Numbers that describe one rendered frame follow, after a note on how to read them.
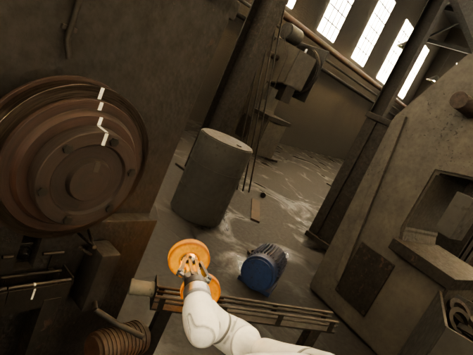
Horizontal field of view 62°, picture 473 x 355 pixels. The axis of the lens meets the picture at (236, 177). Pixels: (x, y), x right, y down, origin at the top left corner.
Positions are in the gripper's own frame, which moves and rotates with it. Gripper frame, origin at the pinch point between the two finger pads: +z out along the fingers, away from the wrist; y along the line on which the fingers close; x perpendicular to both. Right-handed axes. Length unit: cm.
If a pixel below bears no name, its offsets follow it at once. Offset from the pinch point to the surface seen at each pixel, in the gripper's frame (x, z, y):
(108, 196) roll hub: 22.0, -17.9, -36.0
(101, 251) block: -5.3, -4.3, -31.3
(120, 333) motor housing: -31.9, -10.7, -15.1
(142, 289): -17.3, -3.2, -12.4
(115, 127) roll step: 41, -16, -41
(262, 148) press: -97, 701, 278
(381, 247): -17, 119, 184
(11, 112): 40, -27, -63
